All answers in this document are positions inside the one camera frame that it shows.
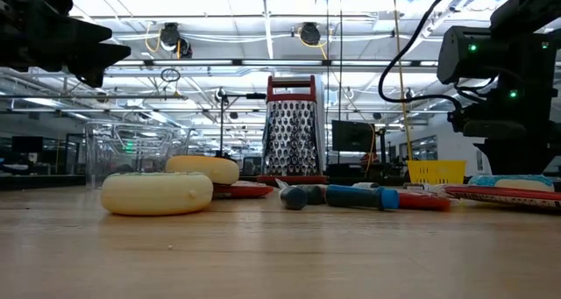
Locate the blue iced toy donut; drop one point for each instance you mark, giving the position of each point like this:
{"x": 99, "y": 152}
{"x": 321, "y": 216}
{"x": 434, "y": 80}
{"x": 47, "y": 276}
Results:
{"x": 526, "y": 184}

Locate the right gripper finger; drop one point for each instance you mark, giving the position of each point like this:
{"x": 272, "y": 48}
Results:
{"x": 521, "y": 156}

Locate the blue marker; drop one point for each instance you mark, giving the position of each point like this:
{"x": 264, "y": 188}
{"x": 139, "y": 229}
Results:
{"x": 355, "y": 197}

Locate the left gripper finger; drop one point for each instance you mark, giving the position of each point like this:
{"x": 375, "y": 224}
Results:
{"x": 87, "y": 32}
{"x": 96, "y": 60}

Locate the dark green marker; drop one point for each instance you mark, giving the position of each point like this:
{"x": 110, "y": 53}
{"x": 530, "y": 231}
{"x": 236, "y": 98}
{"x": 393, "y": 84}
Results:
{"x": 316, "y": 194}

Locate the clear plastic container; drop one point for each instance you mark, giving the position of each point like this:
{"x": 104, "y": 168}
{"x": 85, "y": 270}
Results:
{"x": 131, "y": 145}

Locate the black background monitor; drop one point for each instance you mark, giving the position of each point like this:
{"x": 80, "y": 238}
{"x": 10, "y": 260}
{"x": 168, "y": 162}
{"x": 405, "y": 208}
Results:
{"x": 26, "y": 144}

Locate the black boom stand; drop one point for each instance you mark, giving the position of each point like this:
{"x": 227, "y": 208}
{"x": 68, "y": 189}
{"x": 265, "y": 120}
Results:
{"x": 256, "y": 96}

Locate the red snack packet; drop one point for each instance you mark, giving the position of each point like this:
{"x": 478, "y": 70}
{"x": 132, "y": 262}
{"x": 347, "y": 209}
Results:
{"x": 504, "y": 195}
{"x": 425, "y": 201}
{"x": 245, "y": 190}

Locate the yellow plastic basket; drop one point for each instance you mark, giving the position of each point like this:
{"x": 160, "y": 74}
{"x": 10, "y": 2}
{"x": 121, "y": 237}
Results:
{"x": 438, "y": 172}

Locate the yellow toy donut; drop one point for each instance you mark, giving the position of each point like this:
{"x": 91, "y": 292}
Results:
{"x": 206, "y": 167}

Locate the black computer monitor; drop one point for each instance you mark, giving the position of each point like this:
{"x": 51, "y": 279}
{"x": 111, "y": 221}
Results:
{"x": 352, "y": 137}

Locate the green iced toy donut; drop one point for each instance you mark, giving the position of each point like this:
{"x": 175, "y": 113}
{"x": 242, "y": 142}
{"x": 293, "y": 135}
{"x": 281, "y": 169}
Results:
{"x": 153, "y": 196}

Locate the red steel box grater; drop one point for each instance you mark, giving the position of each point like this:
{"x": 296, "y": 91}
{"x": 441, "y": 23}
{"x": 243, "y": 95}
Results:
{"x": 291, "y": 137}

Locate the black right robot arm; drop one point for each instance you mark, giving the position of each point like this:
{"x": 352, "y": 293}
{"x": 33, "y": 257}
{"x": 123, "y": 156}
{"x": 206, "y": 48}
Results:
{"x": 495, "y": 53}

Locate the dark grey capped marker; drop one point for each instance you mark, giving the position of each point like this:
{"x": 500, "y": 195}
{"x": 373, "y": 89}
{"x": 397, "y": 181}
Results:
{"x": 293, "y": 198}

